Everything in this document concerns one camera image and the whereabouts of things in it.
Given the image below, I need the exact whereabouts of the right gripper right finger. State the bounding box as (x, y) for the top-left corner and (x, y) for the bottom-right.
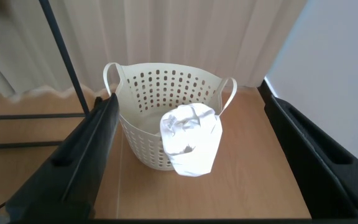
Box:
(264, 93), (358, 219)

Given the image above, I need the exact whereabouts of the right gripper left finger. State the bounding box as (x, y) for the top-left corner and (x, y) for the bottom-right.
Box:
(4, 92), (121, 219)

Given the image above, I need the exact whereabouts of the white printed T-shirt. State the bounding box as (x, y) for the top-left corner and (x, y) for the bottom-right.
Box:
(159, 102), (224, 178)

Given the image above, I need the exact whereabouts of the black clothes rack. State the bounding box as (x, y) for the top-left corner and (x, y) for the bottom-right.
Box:
(0, 0), (104, 151)

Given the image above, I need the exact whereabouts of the white laundry basket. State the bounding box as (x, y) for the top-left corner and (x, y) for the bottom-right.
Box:
(103, 62), (239, 172)

